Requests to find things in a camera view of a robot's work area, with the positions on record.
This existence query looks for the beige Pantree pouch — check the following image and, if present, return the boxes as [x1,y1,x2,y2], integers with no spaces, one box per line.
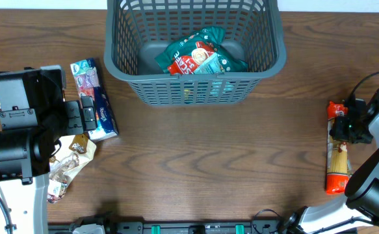
[47,134,96,203]

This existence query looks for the orange spaghetti pack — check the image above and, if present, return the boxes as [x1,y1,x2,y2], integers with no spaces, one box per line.
[325,101,349,194]

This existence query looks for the Kleenex tissue multipack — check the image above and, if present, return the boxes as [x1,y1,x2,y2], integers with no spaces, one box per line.
[70,58,118,142]

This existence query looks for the green Nescafe coffee bag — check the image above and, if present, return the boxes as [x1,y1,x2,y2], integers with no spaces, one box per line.
[155,26,248,75]

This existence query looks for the teal snack bar wrapper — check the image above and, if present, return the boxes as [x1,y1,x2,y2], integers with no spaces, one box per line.
[194,53,225,75]

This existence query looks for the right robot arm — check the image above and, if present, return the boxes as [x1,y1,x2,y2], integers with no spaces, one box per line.
[279,89,379,233]

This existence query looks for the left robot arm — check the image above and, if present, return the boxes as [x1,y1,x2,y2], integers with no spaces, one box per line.
[0,65,97,233]

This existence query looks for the grey plastic basket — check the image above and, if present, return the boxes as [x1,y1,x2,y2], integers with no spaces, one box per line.
[104,0,287,106]

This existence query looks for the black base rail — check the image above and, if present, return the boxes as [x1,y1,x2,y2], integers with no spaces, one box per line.
[48,214,287,234]

